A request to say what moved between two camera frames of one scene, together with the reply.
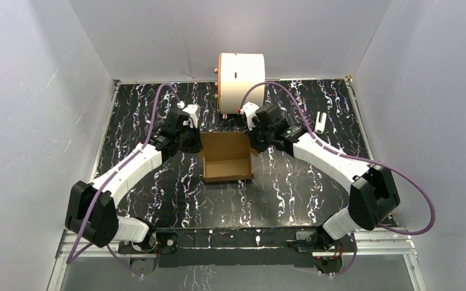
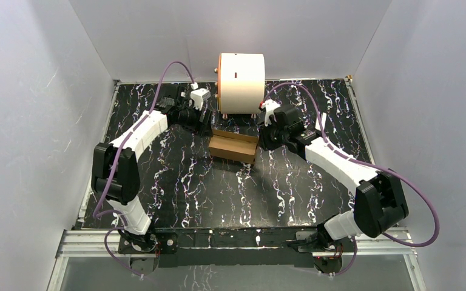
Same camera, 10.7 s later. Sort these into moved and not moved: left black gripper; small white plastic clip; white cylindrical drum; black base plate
Moved: left black gripper
Not moved: black base plate; white cylindrical drum; small white plastic clip
